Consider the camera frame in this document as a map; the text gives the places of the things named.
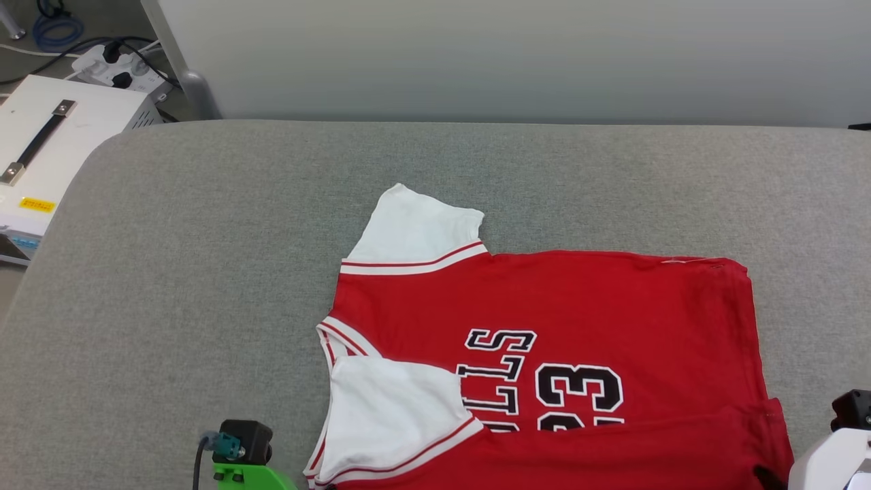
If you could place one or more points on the white equipment box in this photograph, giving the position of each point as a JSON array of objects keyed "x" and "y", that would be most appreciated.
[{"x": 75, "y": 136}]

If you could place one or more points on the grey metal partition foot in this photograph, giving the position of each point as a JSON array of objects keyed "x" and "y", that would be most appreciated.
[{"x": 199, "y": 95}]

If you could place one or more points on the grey metal stand leg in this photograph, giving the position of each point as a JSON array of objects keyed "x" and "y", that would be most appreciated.
[{"x": 10, "y": 20}]

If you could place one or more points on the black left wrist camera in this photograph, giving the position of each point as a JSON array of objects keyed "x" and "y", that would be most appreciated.
[{"x": 248, "y": 439}]

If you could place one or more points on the white partition panel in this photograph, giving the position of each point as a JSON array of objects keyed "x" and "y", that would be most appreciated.
[{"x": 510, "y": 54}]

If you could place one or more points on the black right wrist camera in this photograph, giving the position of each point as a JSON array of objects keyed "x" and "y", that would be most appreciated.
[{"x": 854, "y": 408}]

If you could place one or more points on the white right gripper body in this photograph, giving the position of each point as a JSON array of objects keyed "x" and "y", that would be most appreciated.
[{"x": 833, "y": 463}]

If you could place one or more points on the red and white basketball jersey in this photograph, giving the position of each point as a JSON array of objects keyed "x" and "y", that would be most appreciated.
[{"x": 578, "y": 327}]

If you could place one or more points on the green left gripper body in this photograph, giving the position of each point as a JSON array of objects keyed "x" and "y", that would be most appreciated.
[{"x": 252, "y": 478}]

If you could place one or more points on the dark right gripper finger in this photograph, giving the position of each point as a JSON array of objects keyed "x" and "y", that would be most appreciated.
[{"x": 770, "y": 478}]

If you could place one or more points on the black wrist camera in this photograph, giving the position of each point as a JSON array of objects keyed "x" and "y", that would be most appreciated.
[
  {"x": 248, "y": 439},
  {"x": 854, "y": 408}
]

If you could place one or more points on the white power strip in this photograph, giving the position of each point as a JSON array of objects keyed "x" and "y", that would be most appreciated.
[{"x": 119, "y": 68}]

